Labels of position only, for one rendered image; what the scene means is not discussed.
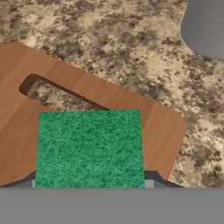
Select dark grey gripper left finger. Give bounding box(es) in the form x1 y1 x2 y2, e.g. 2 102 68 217
1 171 37 189

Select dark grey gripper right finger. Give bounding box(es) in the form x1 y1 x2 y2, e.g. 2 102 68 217
143 170 184 189

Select green sponge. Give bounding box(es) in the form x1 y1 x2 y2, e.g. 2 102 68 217
34 109 146 189

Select brown wooden cutting board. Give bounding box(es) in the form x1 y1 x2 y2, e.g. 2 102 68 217
0 40 188 187

